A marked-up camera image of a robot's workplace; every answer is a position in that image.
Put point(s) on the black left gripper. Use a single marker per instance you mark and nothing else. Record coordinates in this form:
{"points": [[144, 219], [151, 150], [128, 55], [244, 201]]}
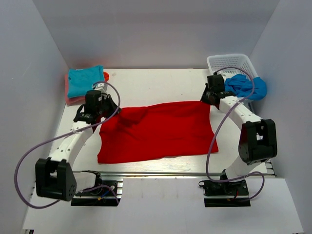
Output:
{"points": [[108, 99]]}

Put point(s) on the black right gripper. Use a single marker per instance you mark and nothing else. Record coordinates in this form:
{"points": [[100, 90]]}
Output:
{"points": [[204, 99]]}

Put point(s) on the red t shirt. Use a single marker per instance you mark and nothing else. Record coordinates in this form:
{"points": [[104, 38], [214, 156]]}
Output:
{"points": [[157, 131]]}

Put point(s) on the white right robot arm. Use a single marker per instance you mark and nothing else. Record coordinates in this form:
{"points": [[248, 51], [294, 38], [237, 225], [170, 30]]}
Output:
{"points": [[257, 142]]}

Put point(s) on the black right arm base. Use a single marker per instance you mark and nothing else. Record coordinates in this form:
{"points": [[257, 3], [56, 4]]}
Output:
{"points": [[225, 195]]}

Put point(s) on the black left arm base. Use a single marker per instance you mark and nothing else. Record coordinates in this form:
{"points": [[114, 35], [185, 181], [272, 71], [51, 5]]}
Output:
{"points": [[97, 190]]}

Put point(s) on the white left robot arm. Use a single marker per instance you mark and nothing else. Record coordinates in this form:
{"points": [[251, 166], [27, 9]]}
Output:
{"points": [[54, 175]]}

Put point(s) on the folded pink t shirt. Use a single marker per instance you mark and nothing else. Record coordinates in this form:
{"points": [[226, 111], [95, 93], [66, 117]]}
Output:
{"points": [[73, 100]]}

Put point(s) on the white plastic basket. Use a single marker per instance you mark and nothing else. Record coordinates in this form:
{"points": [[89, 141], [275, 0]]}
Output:
{"points": [[230, 65]]}

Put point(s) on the crumpled blue t shirt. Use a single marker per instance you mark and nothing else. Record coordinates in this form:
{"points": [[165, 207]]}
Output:
{"points": [[242, 87]]}

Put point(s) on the folded teal t shirt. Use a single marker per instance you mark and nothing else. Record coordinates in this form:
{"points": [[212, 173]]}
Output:
{"points": [[81, 80]]}

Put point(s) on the folded orange t shirt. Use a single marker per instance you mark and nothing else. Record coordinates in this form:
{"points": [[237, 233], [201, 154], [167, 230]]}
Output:
{"points": [[106, 76]]}

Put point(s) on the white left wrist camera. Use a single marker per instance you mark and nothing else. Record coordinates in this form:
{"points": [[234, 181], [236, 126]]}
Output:
{"points": [[102, 86]]}

